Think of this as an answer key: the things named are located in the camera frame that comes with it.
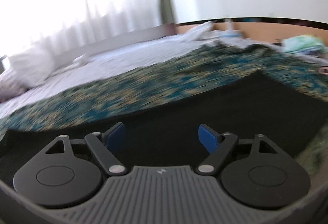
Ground black pants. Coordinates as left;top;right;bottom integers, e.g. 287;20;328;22
1;71;327;185

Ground teal paisley bedspread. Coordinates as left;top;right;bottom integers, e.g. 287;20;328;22
1;44;327;175

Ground small white rolled cloth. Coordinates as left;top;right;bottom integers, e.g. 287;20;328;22
72;54;89;67

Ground white pillow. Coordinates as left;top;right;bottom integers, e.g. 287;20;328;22
9;48;56;89

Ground grey floral pillow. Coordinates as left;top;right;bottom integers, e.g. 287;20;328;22
0;69;27;103

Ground crumpled white cloth pile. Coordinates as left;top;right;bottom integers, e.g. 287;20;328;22
179;21;245;43

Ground wooden bed footboard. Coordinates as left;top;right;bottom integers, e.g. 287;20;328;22
176;18;328;48

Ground green folded cloth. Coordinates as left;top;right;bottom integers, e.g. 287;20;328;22
282;35;327;54

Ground white sheer curtain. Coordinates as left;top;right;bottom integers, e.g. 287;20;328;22
1;0;162;56

